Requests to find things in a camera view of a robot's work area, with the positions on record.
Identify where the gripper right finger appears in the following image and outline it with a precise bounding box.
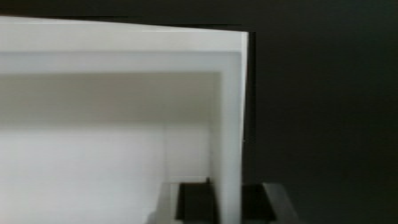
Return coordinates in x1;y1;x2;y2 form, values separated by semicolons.
242;183;304;224

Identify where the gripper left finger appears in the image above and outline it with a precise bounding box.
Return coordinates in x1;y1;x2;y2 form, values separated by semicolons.
155;178;217;224

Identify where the white drawer housing box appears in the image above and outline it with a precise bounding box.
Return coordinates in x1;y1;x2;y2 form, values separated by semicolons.
0;16;247;224

